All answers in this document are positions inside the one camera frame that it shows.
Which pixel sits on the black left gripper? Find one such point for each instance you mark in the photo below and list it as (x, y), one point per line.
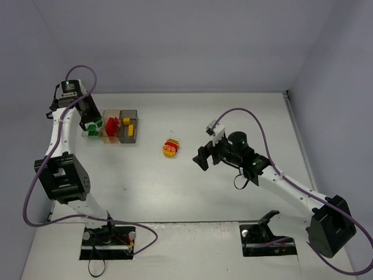
(91, 115)

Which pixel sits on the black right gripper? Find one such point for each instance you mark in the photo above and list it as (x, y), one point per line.
(208, 153)

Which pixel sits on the green number two lego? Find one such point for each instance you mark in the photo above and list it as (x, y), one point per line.
(92, 128)

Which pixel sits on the red long lego brick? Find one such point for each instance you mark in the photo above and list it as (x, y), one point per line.
(112, 127)

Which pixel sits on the yellow long lego brick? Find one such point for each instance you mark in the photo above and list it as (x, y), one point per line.
(131, 130)

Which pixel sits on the red curved lego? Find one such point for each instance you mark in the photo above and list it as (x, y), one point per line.
(171, 146)

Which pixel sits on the yellow butterfly print lego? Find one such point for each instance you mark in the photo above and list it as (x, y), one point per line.
(168, 153)

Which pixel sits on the yellow striped curved lego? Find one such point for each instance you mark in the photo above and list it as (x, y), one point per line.
(174, 142)

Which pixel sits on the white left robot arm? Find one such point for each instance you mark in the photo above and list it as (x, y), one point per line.
(63, 178)

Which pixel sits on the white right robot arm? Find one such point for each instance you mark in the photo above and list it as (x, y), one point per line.
(324, 221)

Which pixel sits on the clear plastic container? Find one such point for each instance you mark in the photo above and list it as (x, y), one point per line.
(92, 140)

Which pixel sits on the tan plastic container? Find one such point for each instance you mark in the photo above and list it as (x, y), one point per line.
(106, 114)

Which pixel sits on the grey plastic container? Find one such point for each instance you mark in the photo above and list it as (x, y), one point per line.
(128, 125)

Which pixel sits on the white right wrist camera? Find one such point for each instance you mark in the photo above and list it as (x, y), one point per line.
(216, 131)

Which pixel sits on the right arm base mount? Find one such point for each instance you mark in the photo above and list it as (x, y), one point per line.
(257, 240)

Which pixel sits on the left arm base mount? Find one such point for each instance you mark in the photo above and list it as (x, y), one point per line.
(108, 243)

